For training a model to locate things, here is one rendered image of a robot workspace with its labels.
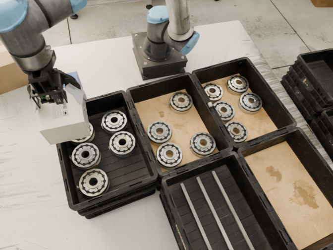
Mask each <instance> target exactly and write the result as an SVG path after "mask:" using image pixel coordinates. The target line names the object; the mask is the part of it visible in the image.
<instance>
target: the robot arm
mask: <svg viewBox="0 0 333 250"><path fill-rule="evenodd" d="M86 4H87V0H0V40H1V42H2V43H3V45H4V46H5V48H6V49H7V51H8V53H9V54H10V56H11V57H12V59H13V60H14V62H15V63H16V65H17V66H18V67H19V68H21V70H22V71H23V72H24V73H25V74H27V75H28V80H29V81H28V83H27V91H28V93H29V99H30V102H31V105H32V107H33V112H34V113H35V112H36V110H37V109H38V107H39V109H40V108H41V103H42V104H44V103H47V102H49V104H52V103H56V104H57V105H59V104H64V101H63V100H65V101H66V103H68V100H67V95H66V91H65V90H64V89H63V88H64V86H63V85H64V84H65V89H66V90H67V92H68V93H70V94H72V95H73V96H74V98H75V99H76V101H77V103H79V104H82V103H83V99H84V100H87V96H86V94H85V92H84V90H83V89H82V87H81V86H80V84H79V83H78V81H77V80H76V79H75V78H74V77H73V76H71V75H69V74H66V73H64V72H63V71H62V70H59V69H57V68H53V67H54V64H55V62H56V54H55V51H54V50H51V46H50V45H46V42H45V39H44V36H43V34H42V33H43V32H45V31H46V30H48V29H50V28H52V27H53V26H55V25H57V24H58V23H60V22H62V21H64V20H65V19H67V18H69V17H70V16H72V15H75V14H76V13H77V12H78V11H80V10H81V9H83V8H84V7H85V6H86ZM199 37H200V34H199V33H198V32H197V31H195V30H194V24H193V22H192V21H191V20H190V8H189V0H166V6H164V5H159V6H155V7H153V8H151V9H150V10H149V11H148V15H147V36H146V38H145V41H144V43H143V51H144V52H145V54H146V55H148V56H149V57H151V58H154V59H162V58H165V57H167V56H168V55H169V54H170V53H171V48H172V47H173V48H174V49H176V50H177V51H179V53H182V54H183V55H187V54H188V53H190V52H191V50H192V49H193V48H194V47H195V45H196V43H197V42H198V40H199ZM40 102H41V103H40Z"/></svg>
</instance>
